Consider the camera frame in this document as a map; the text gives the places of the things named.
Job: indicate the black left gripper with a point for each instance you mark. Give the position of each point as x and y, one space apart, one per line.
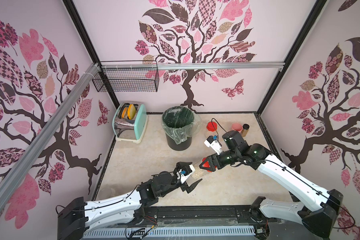
188 189

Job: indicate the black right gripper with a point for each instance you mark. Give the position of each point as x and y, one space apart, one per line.
217 160

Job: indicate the red jar lid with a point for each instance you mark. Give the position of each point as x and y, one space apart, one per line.
209 163
212 126

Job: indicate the oatmeal jar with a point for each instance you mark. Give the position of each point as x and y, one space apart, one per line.
210 133
199 173

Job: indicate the black trash bin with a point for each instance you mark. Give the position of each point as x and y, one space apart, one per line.
180 147

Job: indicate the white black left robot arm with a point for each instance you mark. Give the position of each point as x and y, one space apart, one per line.
80 217

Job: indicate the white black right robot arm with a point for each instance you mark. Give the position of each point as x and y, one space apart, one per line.
317 209

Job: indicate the pink plastic cup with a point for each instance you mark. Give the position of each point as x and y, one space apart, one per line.
237 127

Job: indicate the brown spice jar black lid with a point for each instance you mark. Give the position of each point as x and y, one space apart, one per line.
245 130

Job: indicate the clear plastic bin liner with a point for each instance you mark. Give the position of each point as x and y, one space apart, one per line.
181 123

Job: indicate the mint green toaster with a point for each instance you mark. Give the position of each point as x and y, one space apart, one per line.
126 130

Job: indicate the yellow toast slice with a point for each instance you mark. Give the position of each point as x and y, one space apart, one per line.
131 111

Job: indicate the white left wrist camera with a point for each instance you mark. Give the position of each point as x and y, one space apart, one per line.
185 173

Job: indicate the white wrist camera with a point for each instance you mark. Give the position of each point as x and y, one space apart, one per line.
185 173
212 142

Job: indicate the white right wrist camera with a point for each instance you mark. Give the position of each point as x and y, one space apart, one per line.
212 142

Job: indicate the white slotted cable duct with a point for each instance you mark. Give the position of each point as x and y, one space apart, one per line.
172 233

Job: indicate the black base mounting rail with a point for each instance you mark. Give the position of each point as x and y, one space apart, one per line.
206 216

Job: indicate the clear jar by left wall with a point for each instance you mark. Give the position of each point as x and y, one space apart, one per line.
108 192

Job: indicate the back aluminium rail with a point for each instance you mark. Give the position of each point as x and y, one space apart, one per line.
196 66

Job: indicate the aluminium rail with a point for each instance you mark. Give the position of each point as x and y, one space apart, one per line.
18 172
196 66

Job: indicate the black wire basket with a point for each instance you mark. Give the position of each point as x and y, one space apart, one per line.
127 76

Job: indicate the left aluminium rail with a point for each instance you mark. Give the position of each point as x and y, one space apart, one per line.
18 172

